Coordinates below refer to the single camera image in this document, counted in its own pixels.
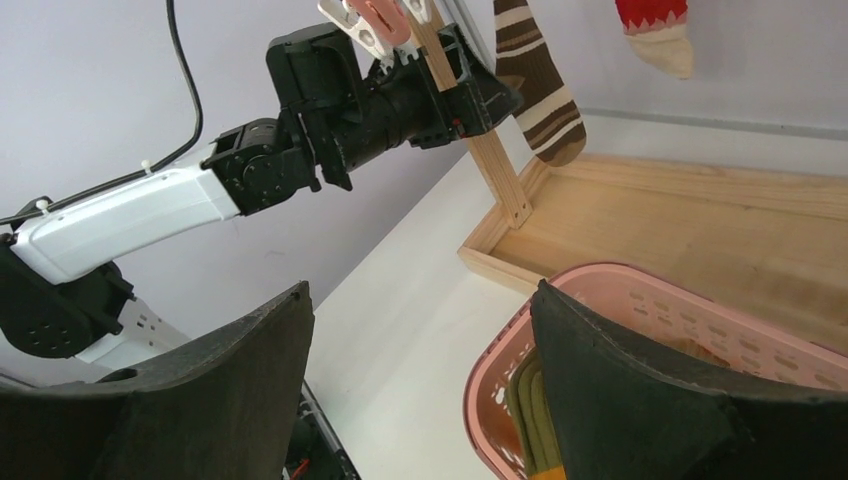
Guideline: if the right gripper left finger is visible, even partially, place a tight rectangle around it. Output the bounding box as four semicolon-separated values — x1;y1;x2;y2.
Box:
1;281;315;479

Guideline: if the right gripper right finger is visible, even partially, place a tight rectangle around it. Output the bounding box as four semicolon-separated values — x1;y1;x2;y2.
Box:
530;281;847;479

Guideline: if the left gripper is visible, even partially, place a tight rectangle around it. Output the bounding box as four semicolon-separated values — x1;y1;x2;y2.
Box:
360;23;522;149

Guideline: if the white plastic clip hanger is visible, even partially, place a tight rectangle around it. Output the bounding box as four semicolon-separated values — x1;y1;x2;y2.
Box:
317;0;433;73

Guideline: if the olive orange striped sock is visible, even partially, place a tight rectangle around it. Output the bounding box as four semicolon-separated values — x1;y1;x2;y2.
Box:
507;349;566;480

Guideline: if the brown white striped sock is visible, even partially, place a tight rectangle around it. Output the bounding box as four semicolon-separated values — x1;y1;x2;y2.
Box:
493;0;587;167

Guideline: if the red sock with face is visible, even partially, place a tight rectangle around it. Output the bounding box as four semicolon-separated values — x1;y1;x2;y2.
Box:
615;0;695;80

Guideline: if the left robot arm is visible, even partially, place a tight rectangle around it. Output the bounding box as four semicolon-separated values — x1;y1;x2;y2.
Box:
1;23;522;370

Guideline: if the wooden hanger stand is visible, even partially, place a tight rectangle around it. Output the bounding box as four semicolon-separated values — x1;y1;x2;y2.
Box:
404;0;848;356

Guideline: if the pink laundry basket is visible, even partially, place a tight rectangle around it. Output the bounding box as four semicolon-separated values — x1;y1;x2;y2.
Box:
463;263;847;479

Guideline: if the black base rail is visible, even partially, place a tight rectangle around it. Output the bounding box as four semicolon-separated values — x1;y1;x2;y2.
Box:
282;382;361;480

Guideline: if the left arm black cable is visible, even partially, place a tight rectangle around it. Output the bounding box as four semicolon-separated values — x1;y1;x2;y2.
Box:
0;0;205;228

